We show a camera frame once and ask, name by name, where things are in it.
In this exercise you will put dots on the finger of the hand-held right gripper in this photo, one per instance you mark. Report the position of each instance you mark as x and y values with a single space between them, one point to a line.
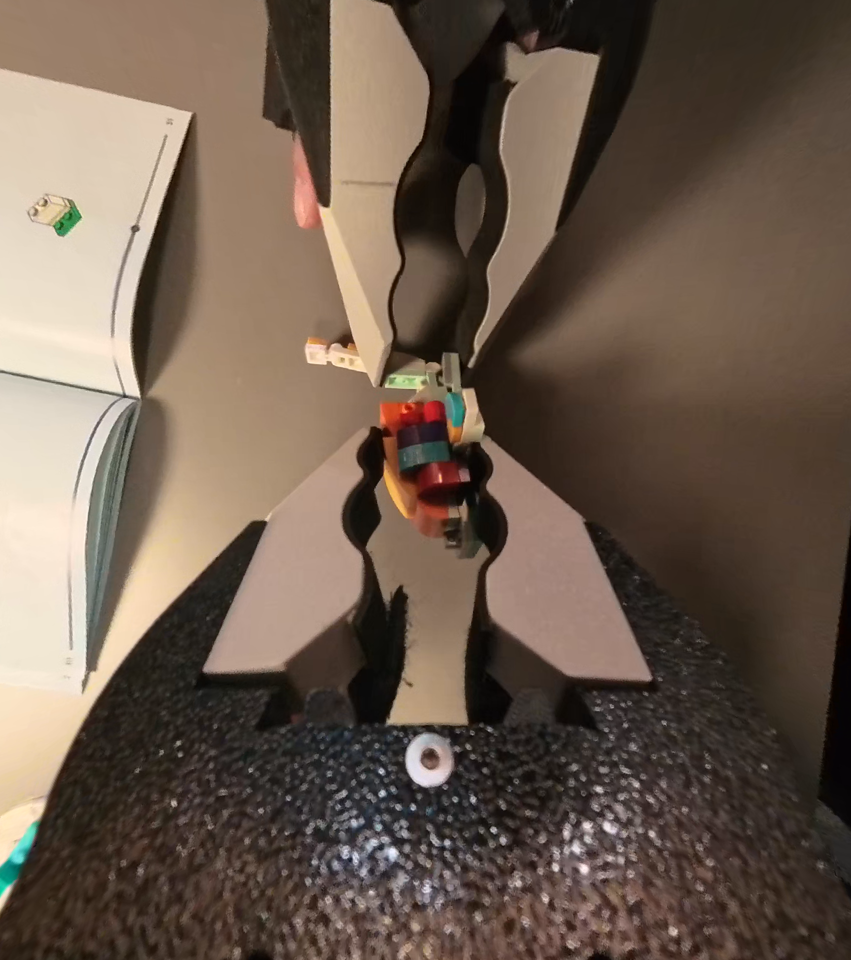
545 135
365 112

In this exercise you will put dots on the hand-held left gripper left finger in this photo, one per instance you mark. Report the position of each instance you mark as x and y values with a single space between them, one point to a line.
283 600

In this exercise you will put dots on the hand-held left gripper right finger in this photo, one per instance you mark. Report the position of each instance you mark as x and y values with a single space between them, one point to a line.
568 600

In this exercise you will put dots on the multicoloured lego model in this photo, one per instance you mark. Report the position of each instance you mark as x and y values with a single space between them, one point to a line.
425 450

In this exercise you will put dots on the pale green lego stand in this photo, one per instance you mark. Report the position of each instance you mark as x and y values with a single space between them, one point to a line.
407 381

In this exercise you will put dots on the lego instruction booklet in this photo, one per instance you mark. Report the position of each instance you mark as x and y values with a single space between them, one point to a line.
35 300

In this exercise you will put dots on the person's right hand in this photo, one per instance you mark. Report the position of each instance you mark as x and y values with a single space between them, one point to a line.
307 195

